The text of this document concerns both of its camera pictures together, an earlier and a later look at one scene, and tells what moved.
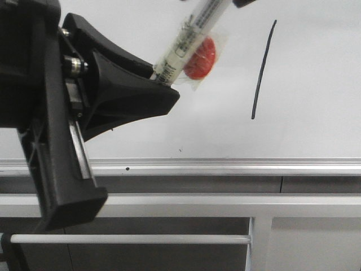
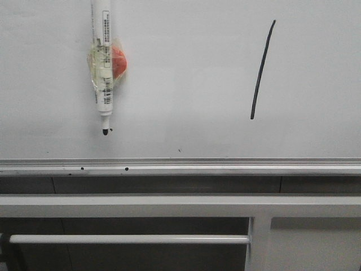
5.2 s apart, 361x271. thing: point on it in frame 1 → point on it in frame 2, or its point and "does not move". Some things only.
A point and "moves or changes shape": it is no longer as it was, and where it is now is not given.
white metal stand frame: (262, 208) does not move
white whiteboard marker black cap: (198, 23) → (102, 30)
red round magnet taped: (202, 61) moves or changes shape
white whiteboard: (287, 86) does not move
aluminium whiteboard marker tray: (205, 167) does not move
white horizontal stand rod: (130, 239) does not move
